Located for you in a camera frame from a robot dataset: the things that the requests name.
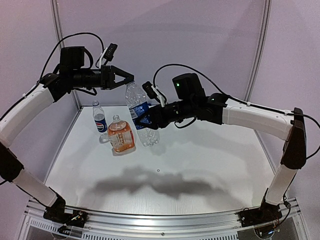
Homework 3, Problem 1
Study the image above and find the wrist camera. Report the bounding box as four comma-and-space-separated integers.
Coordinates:
95, 43, 118, 69
142, 81, 167, 107

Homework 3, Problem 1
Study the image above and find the orange label bottle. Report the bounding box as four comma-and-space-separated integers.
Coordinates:
107, 114, 135, 154

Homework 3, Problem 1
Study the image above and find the clear bottle blue text label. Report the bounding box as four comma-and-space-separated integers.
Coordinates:
125, 81, 160, 147

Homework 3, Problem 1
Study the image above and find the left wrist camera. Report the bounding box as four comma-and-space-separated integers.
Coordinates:
95, 43, 118, 69

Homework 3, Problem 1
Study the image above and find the left corner aluminium post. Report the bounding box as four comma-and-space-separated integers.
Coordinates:
51, 0, 83, 111

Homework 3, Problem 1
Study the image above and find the aluminium table frame rail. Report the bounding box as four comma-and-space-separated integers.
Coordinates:
16, 198, 309, 240

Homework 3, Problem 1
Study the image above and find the corner aluminium post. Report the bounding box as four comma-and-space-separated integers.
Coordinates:
244, 0, 272, 101
51, 0, 83, 111

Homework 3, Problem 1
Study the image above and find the Pepsi bottle blue label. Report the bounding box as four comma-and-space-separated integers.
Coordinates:
92, 100, 110, 144

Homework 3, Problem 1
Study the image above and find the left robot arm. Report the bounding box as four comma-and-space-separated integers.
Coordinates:
0, 44, 134, 228

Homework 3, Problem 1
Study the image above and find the right corner aluminium post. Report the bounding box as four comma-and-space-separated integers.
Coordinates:
244, 0, 272, 101

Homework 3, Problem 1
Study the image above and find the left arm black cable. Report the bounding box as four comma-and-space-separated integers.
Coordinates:
0, 31, 105, 186

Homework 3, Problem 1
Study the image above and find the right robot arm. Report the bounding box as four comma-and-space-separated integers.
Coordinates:
135, 73, 307, 227

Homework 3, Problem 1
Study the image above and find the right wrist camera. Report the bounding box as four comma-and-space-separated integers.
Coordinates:
142, 81, 167, 107

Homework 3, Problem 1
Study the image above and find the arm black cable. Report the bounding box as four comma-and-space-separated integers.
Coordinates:
152, 64, 320, 161
0, 31, 105, 186

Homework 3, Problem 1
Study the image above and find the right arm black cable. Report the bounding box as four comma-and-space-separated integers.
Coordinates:
152, 64, 320, 161

